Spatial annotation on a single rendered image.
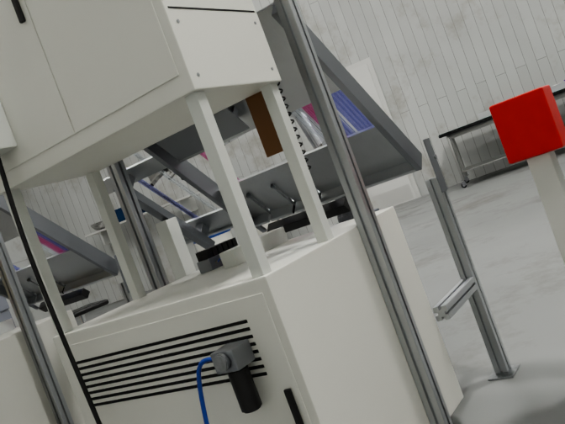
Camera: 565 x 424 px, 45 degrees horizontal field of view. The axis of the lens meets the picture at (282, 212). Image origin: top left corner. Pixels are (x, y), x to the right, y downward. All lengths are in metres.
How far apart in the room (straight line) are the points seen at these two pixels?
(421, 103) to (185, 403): 8.73
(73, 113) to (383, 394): 0.93
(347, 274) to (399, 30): 8.69
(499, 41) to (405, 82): 1.38
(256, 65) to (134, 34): 0.28
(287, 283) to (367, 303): 0.30
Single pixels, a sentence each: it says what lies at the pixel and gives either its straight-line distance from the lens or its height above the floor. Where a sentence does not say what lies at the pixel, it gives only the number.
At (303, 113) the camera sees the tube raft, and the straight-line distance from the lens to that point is 2.00.
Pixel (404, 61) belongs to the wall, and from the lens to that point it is 10.07.
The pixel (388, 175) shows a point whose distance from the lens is 2.15.
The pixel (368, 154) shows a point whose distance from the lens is 2.12.
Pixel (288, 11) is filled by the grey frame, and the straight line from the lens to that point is 1.68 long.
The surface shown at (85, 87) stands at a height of 1.12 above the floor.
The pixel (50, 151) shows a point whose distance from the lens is 1.64.
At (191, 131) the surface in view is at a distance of 2.07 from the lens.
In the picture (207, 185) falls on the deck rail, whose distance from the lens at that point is 2.32.
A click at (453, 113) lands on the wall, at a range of 9.97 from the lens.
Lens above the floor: 0.76
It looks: 1 degrees down
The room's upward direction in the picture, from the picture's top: 20 degrees counter-clockwise
